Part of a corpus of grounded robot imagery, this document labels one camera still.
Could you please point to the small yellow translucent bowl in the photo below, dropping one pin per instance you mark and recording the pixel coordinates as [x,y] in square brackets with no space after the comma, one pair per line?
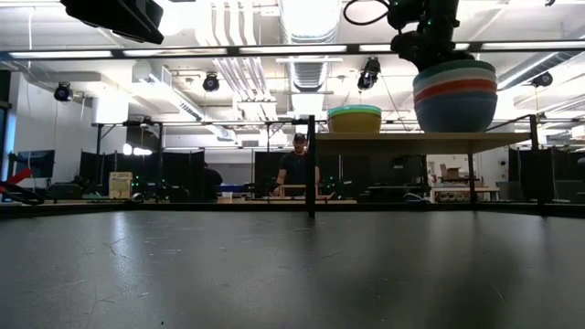
[354,124]

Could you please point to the small green translucent bowl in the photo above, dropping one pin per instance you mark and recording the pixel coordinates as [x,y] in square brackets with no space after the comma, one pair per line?
[354,114]

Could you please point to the small cyan translucent bowl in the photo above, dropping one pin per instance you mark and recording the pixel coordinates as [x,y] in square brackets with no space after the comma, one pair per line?
[354,109]

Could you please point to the wooden workbench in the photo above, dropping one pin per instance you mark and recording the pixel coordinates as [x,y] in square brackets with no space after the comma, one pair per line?
[461,188]

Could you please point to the large teal bowl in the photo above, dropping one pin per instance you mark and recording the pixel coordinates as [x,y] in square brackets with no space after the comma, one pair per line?
[461,66]

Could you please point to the yellowish cardboard box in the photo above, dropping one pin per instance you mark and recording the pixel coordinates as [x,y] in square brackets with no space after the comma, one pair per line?
[120,185]

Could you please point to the large white bowl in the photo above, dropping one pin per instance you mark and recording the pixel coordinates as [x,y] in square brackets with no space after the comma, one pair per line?
[461,76]

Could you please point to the brown cardboard box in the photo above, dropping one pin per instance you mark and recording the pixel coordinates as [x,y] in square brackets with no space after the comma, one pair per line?
[451,172]

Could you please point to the black aluminium table frame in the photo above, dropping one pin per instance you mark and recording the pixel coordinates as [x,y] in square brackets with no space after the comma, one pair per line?
[137,209]

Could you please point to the large blue bowl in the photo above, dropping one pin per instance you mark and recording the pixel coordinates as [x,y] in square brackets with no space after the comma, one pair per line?
[457,114]

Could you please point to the person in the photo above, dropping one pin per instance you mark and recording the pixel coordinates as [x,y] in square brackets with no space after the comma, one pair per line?
[294,169]
[212,183]

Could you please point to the black ceiling camera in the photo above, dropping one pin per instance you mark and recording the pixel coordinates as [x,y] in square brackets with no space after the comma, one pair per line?
[368,75]
[210,83]
[63,92]
[543,80]

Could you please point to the dark background monitor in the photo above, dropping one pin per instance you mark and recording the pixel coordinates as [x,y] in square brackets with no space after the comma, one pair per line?
[35,163]

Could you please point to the large red bowl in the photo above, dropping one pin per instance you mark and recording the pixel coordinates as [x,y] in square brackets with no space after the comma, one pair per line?
[461,86]

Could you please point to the wooden shelf with black posts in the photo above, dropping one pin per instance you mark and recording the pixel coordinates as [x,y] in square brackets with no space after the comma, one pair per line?
[411,142]

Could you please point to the red plastic piece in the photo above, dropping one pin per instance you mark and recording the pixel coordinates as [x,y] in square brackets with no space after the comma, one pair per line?
[18,176]

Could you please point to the black table mat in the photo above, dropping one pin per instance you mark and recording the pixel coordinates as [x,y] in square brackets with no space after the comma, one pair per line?
[292,274]

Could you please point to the silver ventilation duct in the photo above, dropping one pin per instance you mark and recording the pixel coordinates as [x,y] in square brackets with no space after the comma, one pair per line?
[311,18]

